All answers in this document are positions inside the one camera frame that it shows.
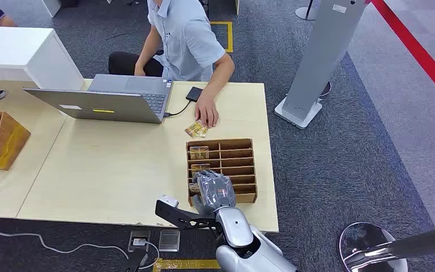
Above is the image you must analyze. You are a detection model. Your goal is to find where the person's left hand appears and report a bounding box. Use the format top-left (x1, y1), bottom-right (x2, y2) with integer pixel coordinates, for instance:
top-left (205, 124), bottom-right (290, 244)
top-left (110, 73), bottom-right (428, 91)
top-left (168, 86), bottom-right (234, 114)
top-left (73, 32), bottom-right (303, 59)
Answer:
top-left (194, 93), bottom-right (220, 129)

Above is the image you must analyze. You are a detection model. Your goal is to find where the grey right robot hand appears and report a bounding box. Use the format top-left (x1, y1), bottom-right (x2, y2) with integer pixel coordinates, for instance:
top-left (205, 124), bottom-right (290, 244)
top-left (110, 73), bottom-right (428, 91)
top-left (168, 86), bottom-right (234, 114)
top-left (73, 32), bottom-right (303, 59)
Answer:
top-left (191, 169), bottom-right (237, 217)

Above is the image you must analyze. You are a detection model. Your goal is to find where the wooden card organizer with dividers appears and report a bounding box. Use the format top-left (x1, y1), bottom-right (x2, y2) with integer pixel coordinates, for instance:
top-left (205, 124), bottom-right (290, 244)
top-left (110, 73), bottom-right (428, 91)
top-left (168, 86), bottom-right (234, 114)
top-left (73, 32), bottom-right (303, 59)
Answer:
top-left (185, 138), bottom-right (258, 207)
top-left (0, 109), bottom-right (32, 172)

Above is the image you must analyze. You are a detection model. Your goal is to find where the black external drive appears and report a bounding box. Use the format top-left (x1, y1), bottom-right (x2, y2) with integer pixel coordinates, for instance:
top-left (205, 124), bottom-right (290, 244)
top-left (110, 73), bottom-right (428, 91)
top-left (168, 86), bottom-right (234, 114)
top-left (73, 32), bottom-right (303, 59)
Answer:
top-left (185, 86), bottom-right (204, 103)

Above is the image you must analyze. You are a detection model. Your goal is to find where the grey open laptop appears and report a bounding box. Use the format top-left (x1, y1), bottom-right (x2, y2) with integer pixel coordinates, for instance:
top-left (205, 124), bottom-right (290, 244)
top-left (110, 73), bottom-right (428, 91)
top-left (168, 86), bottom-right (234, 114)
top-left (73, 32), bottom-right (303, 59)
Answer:
top-left (23, 74), bottom-right (174, 125)

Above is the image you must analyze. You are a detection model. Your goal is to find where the metal floor plate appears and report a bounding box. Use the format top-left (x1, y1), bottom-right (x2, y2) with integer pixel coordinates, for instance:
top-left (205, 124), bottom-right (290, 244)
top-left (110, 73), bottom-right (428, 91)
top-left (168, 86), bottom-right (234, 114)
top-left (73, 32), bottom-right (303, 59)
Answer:
top-left (158, 229), bottom-right (181, 253)

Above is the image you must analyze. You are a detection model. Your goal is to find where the floor socket box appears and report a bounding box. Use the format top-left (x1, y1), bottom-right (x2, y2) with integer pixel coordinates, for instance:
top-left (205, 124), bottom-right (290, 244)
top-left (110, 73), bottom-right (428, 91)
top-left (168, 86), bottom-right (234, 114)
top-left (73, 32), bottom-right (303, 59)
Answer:
top-left (127, 229), bottom-right (152, 253)

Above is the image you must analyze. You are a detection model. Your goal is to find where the white cabinet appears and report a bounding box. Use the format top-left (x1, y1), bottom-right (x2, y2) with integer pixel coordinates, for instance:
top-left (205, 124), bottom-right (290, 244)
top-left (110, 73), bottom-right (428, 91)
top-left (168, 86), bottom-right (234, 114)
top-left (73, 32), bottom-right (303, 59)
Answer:
top-left (0, 25), bottom-right (86, 91)

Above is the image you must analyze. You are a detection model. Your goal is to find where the grey kiosk stand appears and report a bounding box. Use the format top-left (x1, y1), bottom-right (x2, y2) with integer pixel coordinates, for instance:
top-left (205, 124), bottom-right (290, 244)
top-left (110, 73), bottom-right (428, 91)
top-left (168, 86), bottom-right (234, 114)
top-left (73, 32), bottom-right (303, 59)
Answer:
top-left (274, 0), bottom-right (369, 131)

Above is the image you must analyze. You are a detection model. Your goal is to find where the round stanchion base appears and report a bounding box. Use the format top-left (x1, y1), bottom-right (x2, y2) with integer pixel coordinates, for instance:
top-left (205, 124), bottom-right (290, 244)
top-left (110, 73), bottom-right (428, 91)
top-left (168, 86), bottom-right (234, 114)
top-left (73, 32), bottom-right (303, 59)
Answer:
top-left (295, 0), bottom-right (322, 22)

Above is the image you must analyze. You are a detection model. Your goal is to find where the red floor strip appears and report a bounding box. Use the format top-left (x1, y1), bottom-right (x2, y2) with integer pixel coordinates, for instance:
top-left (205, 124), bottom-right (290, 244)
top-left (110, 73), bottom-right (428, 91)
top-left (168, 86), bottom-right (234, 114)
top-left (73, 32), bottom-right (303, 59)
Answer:
top-left (370, 0), bottom-right (435, 111)

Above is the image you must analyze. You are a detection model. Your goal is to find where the black drive cable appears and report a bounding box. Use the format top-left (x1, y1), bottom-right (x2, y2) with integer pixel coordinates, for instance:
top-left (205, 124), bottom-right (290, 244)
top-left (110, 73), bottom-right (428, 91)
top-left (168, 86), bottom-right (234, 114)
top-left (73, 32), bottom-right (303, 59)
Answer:
top-left (163, 99), bottom-right (193, 118)

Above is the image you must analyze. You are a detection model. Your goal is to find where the pale wrist camera, black bracket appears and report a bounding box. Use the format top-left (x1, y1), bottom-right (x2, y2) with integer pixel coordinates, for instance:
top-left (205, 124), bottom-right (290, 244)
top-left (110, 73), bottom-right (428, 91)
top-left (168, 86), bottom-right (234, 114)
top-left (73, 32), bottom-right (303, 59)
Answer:
top-left (155, 194), bottom-right (219, 231)

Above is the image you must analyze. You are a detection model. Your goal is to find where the white floor cable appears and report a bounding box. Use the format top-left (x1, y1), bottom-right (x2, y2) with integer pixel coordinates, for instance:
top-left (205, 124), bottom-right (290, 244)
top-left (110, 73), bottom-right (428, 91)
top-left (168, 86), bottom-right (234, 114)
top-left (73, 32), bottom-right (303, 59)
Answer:
top-left (0, 227), bottom-right (160, 271)

